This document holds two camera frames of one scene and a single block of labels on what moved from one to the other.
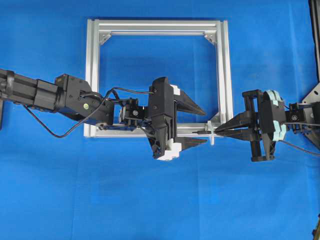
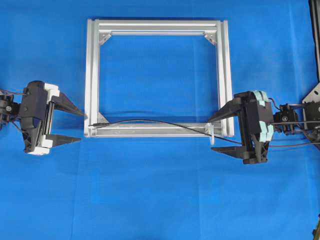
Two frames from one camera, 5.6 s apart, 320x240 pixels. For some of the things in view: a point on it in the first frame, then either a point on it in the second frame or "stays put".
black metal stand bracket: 310,104 stays put
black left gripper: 163,132 -> 36,115
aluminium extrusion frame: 97,30 stays put
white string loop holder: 211,130 stays put
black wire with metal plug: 203,132 -> 98,124
